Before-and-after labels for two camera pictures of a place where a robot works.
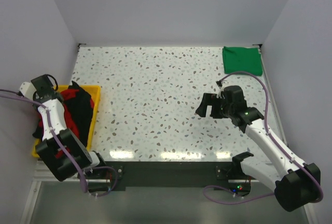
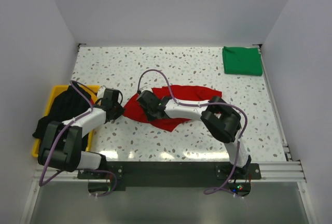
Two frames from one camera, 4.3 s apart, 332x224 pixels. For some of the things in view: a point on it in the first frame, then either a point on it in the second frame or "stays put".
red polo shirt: x=70 y=124 → x=134 y=110
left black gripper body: x=36 y=96 → x=119 y=110
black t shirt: x=80 y=107 stays put
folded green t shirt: x=242 y=59 stays put
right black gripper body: x=227 y=109 → x=148 y=112
